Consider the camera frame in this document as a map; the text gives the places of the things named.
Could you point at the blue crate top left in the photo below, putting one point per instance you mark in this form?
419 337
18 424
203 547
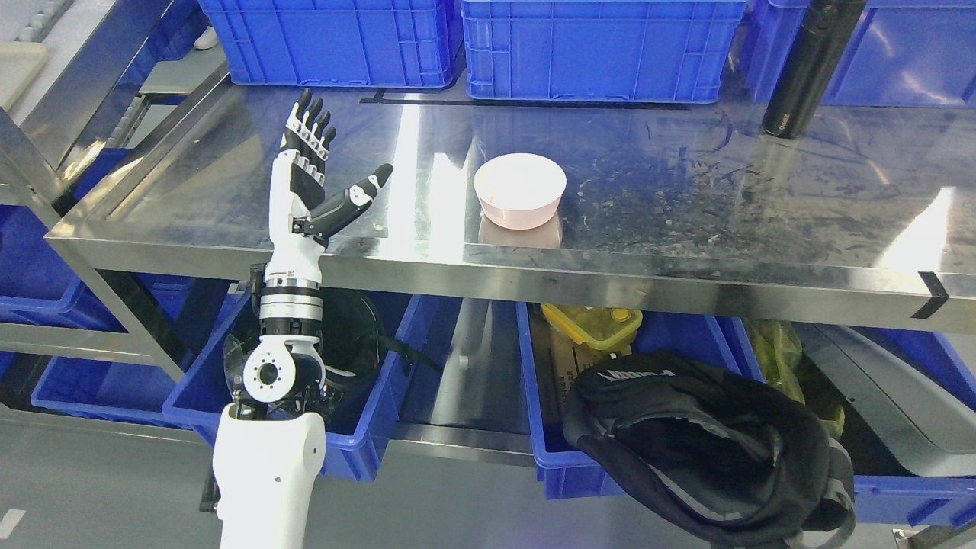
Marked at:
359 44

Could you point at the yellow lunch box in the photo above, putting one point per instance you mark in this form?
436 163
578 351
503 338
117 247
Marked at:
602 329

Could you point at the blue bin lower middle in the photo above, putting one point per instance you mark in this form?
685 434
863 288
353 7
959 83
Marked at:
568 473

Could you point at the black backpack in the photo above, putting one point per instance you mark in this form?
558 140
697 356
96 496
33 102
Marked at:
726 458

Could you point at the blue crate top right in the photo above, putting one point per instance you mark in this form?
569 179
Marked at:
918 54

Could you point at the steel table frame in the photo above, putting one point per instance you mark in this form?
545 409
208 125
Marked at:
867 220

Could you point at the grey flat device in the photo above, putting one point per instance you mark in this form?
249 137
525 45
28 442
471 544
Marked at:
927 430

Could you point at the blue crate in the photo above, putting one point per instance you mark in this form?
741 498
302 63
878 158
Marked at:
668 52
918 54
359 44

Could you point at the yellow green plastic bag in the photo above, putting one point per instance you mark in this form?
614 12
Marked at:
786 367

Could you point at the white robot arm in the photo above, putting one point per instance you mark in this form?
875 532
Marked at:
271 442

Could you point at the blue crate top middle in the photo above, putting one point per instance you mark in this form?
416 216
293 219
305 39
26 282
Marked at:
668 52

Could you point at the blue bin lower right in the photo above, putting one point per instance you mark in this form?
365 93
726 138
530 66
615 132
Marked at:
885 492

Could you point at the blue bin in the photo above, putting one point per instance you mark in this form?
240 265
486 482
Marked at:
568 473
358 436
885 492
135 393
37 287

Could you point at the blue bin bottom left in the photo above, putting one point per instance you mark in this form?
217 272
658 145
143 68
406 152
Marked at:
135 393

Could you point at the blue bin far left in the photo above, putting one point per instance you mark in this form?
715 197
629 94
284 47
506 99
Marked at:
37 287

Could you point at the black thermos bottle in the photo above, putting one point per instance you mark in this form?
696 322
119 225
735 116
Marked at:
825 30

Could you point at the blue bin lower left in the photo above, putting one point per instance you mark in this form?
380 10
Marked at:
358 436

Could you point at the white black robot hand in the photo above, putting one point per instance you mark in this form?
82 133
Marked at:
301 216

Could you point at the pink ikea bowl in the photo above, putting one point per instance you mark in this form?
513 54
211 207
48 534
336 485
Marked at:
520 191

